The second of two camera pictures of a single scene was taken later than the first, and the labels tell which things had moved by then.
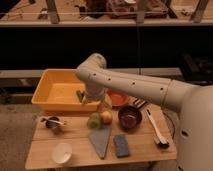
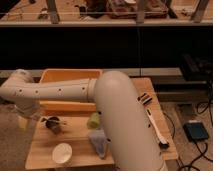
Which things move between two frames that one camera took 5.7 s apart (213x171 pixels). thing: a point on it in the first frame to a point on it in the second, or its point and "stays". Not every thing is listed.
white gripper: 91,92 to 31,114
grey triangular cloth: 100,137 stays
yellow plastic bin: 57,90 stays
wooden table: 122,134 stays
